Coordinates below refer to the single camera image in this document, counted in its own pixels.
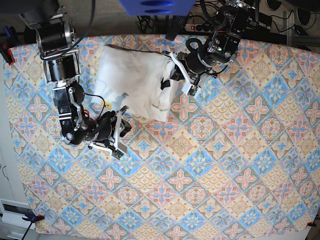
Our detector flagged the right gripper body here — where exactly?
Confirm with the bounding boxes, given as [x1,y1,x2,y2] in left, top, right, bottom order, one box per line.
[87,106,132,159]

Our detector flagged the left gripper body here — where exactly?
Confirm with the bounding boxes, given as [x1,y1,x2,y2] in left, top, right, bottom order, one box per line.
[162,51,201,97]

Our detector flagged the white printed T-shirt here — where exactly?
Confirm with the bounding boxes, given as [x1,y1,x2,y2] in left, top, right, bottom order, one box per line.
[92,45,179,122]

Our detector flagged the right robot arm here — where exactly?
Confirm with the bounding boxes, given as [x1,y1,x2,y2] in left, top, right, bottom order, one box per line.
[20,0,131,159]

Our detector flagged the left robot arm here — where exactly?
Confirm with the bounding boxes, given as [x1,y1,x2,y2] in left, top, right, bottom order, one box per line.
[163,0,260,97]

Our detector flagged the patterned tile tablecloth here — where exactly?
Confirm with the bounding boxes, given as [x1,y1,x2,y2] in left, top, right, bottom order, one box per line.
[3,40,320,240]

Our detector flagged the orange black table clamp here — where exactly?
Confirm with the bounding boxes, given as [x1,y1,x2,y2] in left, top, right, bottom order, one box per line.
[22,214,45,223]

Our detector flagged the black power strip red switch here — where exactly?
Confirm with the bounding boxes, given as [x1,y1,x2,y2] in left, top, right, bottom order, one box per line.
[184,23,214,33]

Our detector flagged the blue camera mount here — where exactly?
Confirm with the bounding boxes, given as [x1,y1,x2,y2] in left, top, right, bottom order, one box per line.
[119,0,196,16]

